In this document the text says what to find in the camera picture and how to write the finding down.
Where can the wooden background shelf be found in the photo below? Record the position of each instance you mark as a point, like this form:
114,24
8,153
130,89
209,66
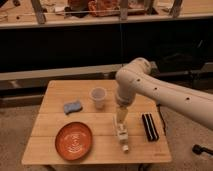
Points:
51,13

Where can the white squeeze bottle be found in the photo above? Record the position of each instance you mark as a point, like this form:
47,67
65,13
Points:
122,135

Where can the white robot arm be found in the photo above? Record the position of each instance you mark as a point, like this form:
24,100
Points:
134,78

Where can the black white striped box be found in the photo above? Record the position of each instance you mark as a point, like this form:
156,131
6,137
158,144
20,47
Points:
150,129

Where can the orange patterned plate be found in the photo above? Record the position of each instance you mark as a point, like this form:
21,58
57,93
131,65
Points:
73,141

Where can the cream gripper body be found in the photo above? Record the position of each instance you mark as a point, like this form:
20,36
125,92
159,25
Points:
121,113

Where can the clear plastic cup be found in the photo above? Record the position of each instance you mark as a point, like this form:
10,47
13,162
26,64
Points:
98,95

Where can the black stand foot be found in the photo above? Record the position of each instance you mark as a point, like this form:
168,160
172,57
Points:
197,149

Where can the blue sponge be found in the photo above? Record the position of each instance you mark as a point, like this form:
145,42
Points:
72,107

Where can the wooden table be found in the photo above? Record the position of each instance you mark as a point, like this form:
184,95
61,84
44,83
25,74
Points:
40,149

